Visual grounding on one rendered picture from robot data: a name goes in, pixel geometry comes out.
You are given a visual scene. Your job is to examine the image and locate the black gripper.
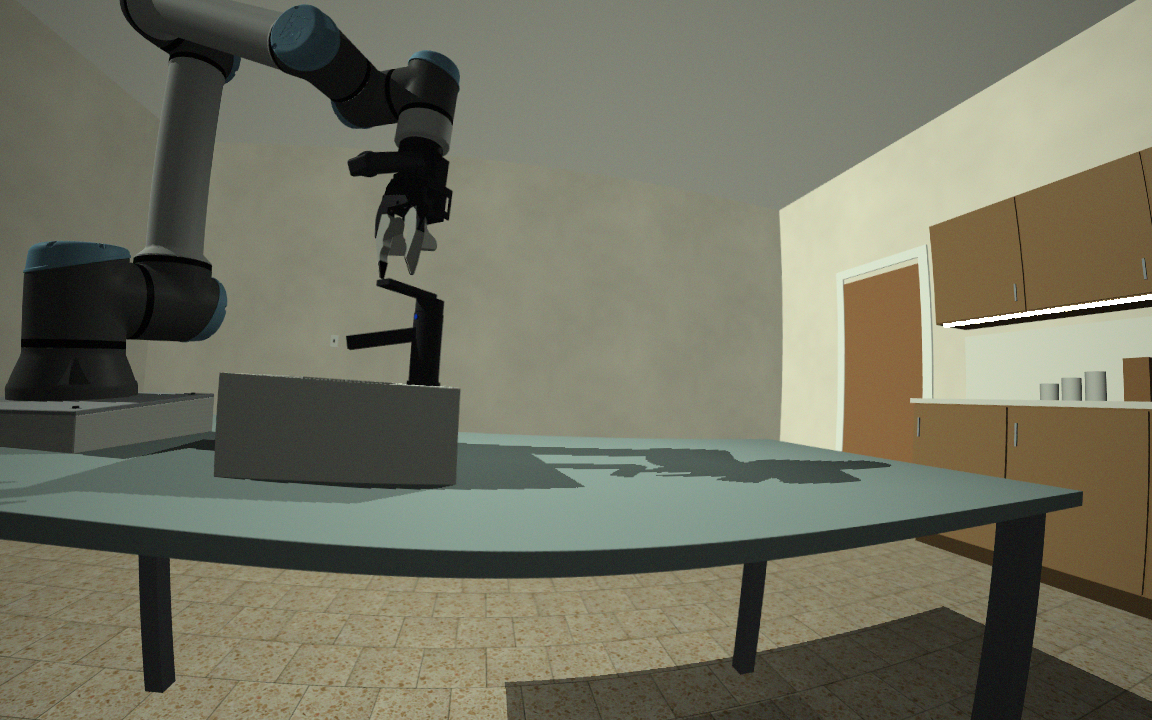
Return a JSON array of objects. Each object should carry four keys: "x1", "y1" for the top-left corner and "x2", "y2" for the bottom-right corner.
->
[{"x1": 376, "y1": 136, "x2": 453, "y2": 279}]

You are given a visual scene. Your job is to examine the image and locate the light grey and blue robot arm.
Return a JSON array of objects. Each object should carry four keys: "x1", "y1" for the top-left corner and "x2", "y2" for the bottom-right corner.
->
[{"x1": 5, "y1": 0, "x2": 460, "y2": 401}]

